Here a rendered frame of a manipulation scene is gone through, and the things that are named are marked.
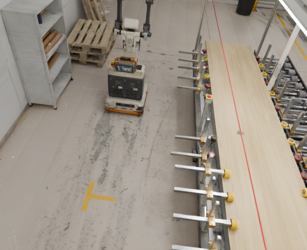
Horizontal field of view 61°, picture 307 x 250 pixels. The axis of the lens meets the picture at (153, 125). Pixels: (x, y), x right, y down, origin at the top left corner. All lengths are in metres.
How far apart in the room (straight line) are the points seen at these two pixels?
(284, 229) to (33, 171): 2.93
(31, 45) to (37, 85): 0.67
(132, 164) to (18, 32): 2.30
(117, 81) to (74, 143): 1.12
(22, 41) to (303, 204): 3.78
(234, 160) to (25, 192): 2.47
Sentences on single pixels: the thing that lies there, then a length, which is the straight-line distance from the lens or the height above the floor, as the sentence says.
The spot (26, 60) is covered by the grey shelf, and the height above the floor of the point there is 0.86.
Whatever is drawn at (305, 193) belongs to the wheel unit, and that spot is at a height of 0.96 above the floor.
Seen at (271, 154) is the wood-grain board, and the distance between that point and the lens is 3.05.
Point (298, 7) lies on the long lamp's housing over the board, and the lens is 2.10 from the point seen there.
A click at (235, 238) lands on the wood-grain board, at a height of 0.90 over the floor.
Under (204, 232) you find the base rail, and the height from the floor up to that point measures 0.70.
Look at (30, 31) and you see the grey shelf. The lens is 3.95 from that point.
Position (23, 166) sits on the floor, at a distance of 3.90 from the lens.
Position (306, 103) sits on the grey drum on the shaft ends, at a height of 0.84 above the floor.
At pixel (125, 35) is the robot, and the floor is 1.18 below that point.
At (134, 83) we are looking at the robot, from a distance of 4.04.
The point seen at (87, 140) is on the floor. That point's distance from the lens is 4.01.
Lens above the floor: 2.91
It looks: 43 degrees down
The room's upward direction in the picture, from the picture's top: 7 degrees clockwise
